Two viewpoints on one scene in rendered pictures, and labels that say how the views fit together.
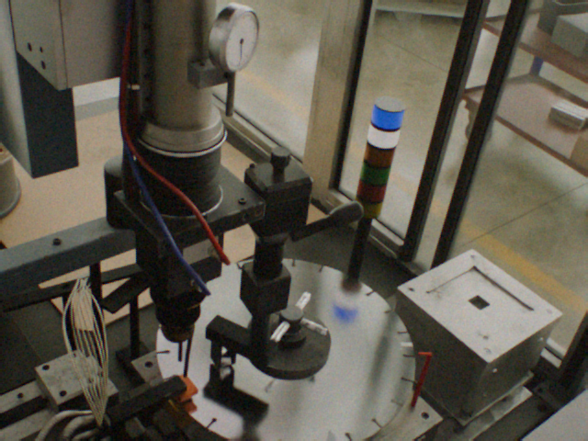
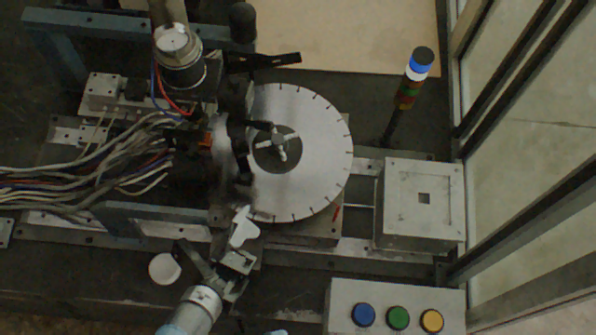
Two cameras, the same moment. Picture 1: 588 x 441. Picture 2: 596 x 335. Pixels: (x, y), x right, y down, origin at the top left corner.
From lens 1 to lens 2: 0.67 m
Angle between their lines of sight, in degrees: 37
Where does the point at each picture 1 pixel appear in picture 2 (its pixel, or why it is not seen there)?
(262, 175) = (223, 83)
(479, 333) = (399, 214)
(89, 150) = not seen: outside the picture
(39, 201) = not seen: outside the picture
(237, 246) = (363, 61)
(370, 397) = (284, 205)
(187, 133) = (164, 57)
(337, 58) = not seen: outside the picture
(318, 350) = (283, 164)
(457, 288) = (421, 181)
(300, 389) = (258, 176)
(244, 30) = (174, 37)
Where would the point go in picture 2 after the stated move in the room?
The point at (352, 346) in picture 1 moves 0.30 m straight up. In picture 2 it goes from (304, 174) to (315, 108)
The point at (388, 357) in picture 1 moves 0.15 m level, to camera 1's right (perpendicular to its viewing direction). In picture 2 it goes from (316, 193) to (365, 246)
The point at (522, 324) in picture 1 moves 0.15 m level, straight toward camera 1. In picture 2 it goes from (431, 228) to (366, 247)
